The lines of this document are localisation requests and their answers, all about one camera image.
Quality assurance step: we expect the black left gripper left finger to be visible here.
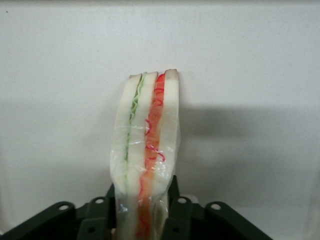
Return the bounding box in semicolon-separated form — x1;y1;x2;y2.
76;183;119;240

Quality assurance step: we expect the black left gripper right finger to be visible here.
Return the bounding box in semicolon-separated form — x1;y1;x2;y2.
161;174;200;240

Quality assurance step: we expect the triangle sandwich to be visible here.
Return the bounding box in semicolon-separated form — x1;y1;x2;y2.
108;67;183;240

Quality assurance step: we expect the cream plastic tray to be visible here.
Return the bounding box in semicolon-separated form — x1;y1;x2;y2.
0;0;320;236

